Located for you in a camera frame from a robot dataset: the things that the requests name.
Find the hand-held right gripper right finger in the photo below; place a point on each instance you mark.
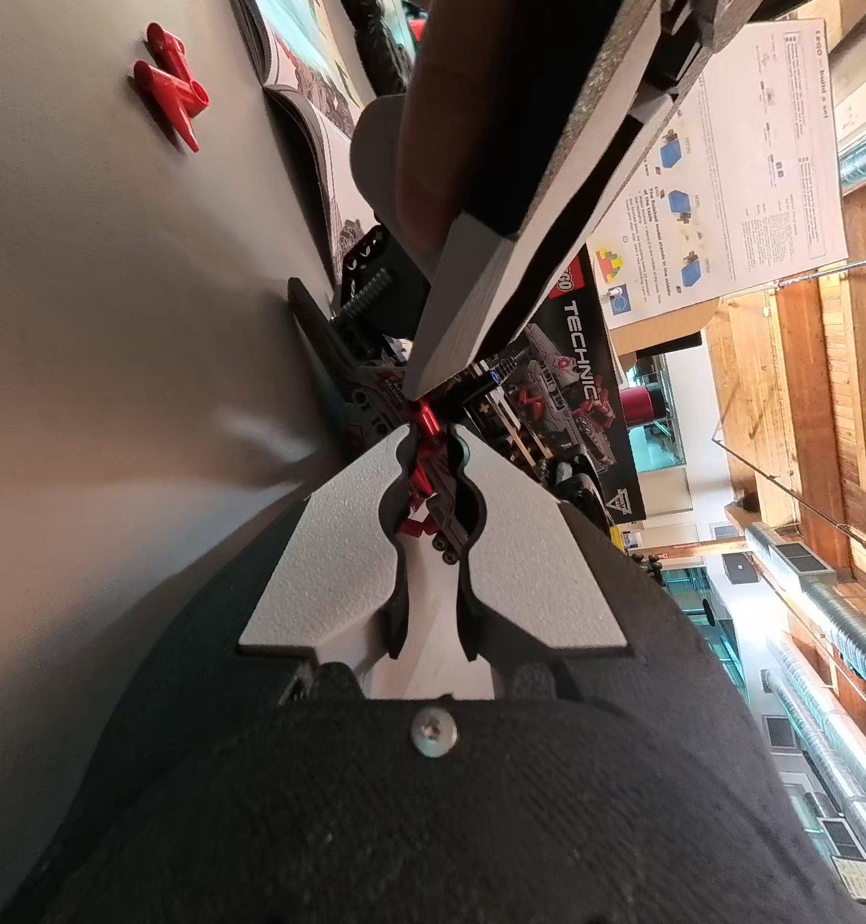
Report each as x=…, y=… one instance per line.
x=541, y=577

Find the black wall speaker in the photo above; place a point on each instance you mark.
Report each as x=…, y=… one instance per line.
x=740, y=568

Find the red toy claw piece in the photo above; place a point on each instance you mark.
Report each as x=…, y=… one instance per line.
x=427, y=426

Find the dark toy set box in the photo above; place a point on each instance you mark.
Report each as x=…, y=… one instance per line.
x=592, y=375

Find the silver ventilation duct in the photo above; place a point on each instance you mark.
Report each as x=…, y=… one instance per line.
x=837, y=621
x=830, y=765

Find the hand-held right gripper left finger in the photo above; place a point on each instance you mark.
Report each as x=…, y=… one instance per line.
x=317, y=577

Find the instruction booklet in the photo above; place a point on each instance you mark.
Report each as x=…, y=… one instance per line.
x=310, y=72

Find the toy vehicle model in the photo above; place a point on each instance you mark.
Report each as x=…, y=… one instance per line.
x=375, y=289

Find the person's left hand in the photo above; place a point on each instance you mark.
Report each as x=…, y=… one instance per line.
x=447, y=108

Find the grey desk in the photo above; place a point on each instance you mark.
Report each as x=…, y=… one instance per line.
x=79, y=361

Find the black toy tire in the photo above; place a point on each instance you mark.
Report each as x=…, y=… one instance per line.
x=379, y=43

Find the instruction poster sheet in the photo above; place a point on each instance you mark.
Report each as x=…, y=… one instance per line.
x=729, y=180

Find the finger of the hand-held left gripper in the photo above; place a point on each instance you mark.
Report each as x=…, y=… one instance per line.
x=469, y=289
x=657, y=108

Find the red toy connector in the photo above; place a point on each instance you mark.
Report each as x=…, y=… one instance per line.
x=169, y=86

